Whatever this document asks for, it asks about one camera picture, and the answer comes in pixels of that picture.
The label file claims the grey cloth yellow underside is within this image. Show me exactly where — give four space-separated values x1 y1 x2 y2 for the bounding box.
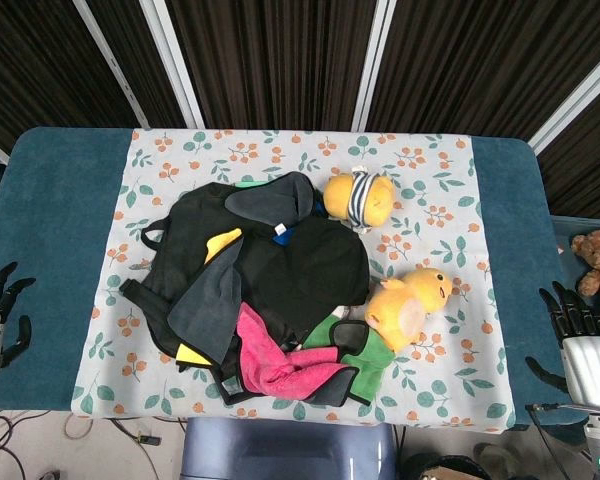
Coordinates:
167 228 245 369

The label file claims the yellow plush with striped scarf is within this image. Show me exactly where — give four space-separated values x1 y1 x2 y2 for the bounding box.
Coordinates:
322 168 403 235

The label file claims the grey cloth blue underside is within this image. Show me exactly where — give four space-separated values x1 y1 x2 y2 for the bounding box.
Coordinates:
224 172 327 248

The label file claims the tangle of floor cables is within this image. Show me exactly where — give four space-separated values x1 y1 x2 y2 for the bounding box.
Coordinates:
0 409 162 480

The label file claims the black cable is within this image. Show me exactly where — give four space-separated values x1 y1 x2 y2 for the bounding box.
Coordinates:
524 402 589 480

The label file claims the green cloth black trim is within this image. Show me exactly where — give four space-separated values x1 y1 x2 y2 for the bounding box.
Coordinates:
299 317 397 407

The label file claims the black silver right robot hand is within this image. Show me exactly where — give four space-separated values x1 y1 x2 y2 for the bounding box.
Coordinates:
524 280 600 408

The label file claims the white partition frame post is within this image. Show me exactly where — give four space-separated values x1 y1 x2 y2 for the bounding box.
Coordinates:
527 42 600 154
139 0 206 130
349 0 399 133
72 0 149 129

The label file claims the floral print cloth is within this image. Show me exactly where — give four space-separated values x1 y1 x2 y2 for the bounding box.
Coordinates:
71 128 517 434

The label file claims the teal table cover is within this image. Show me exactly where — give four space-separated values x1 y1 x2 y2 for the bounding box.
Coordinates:
0 125 589 432

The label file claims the blue grey bin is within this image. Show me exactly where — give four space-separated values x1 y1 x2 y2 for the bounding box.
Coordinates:
179 417 399 480

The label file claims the yellow duck plush toy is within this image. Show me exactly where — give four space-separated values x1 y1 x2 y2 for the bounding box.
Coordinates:
364 267 454 353

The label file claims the black garment with straps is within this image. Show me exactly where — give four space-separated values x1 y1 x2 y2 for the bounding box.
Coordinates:
119 172 371 374

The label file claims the pink cloth grey underside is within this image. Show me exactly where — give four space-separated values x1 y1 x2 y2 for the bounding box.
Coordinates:
219 301 361 407

